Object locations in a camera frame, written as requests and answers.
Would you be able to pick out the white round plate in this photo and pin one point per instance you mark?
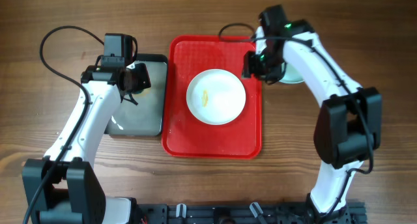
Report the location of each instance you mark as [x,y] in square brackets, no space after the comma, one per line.
[215,97]

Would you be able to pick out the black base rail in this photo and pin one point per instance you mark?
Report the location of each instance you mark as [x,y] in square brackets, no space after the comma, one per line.
[251,213]

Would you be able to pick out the red plastic serving tray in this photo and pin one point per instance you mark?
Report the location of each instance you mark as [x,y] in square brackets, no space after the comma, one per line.
[185,136]

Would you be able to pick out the grey metal wash tray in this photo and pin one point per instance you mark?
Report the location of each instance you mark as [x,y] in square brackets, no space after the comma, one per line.
[146,117]

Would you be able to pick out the green yellow sponge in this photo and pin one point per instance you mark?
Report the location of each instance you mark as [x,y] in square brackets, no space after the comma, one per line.
[143,93]

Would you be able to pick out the light blue plate front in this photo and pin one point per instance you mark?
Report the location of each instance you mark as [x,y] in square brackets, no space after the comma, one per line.
[290,75]

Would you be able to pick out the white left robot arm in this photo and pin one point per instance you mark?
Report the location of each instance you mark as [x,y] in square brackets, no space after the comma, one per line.
[62,186]

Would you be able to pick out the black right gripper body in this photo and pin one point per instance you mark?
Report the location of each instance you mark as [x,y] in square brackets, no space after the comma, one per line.
[263,66]

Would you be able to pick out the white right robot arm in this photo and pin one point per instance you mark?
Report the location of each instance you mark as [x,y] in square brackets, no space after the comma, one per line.
[348,128]

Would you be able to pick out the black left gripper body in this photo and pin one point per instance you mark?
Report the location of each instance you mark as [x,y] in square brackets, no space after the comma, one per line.
[140,81]

